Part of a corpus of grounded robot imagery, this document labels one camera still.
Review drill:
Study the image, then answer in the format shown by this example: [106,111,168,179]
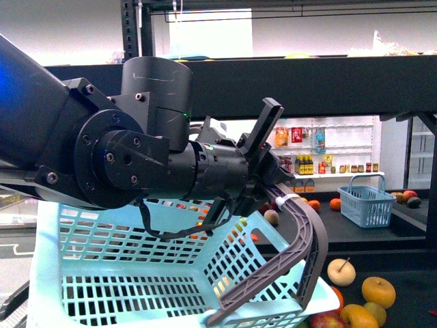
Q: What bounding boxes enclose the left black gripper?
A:
[185,98,294,235]

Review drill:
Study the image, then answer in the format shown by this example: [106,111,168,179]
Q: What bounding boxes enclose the teal plastic shopping basket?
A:
[27,185,339,327]

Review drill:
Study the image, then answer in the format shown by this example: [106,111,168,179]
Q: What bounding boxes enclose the peach on far shelf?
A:
[264,210,279,226]

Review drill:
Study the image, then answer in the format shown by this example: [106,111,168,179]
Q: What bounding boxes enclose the orange far shelf right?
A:
[308,200,321,212]

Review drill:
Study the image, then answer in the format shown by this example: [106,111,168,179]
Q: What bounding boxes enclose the white sauce shelf unit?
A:
[268,116,382,192]

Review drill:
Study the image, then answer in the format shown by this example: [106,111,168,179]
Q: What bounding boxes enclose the black metal shelf rack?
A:
[44,0,437,328]

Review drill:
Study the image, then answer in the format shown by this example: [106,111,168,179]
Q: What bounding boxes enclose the small blue plastic basket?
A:
[337,174,397,228]

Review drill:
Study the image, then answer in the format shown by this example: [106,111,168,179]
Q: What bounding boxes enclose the white pear long stem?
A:
[327,258,356,287]

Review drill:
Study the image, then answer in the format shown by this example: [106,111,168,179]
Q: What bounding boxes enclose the small orange tangerine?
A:
[331,286,345,315]

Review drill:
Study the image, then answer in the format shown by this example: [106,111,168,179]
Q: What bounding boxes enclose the red yellow apple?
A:
[309,312,346,328]

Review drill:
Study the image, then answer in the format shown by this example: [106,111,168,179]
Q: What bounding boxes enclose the yellow orange persimmon fruit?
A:
[340,304,379,328]

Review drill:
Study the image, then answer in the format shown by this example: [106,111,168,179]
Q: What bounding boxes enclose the olive kiwi upper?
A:
[364,301,387,327]

